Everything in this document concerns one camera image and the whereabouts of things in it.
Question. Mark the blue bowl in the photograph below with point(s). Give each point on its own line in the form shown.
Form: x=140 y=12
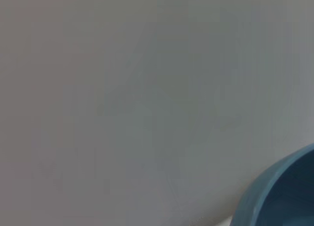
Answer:
x=287 y=191

